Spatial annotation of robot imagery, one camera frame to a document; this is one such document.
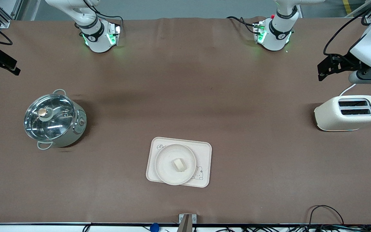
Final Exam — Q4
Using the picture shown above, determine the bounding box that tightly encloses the black cable at right base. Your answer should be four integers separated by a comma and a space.
83, 0, 124, 33

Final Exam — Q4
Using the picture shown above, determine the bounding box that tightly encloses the black cable at base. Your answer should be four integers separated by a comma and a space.
226, 16, 257, 34
83, 0, 124, 33

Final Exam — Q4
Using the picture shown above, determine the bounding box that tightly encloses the cream rabbit print tray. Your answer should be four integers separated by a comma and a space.
146, 137, 213, 188

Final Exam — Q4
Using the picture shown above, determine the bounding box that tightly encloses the pale steamed bun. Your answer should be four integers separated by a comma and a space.
172, 158, 186, 172

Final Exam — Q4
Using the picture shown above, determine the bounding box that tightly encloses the black looped cable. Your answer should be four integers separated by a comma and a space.
308, 205, 345, 227

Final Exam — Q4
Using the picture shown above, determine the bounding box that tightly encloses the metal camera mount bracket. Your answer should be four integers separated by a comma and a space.
176, 213, 197, 232

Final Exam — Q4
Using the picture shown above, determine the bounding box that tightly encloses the white toaster power cable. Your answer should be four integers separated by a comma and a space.
339, 83, 357, 97

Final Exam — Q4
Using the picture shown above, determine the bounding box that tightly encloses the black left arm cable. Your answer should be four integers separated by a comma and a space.
323, 0, 371, 57

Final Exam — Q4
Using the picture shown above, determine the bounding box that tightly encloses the glass pot lid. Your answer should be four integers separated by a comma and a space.
24, 94, 77, 142

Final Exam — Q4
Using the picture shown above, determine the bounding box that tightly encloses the brown table mat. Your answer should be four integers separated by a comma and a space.
0, 17, 371, 225

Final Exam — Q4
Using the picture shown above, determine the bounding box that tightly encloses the round cream plate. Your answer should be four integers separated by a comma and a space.
154, 144, 197, 186

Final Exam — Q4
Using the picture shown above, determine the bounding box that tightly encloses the black cable at left base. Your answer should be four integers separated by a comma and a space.
226, 16, 257, 34

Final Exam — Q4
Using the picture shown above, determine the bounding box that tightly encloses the cream two-slot toaster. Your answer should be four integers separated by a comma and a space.
314, 95, 371, 132

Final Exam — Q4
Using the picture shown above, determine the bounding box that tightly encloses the grey-green electric cooking pot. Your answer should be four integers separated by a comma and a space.
24, 89, 87, 150

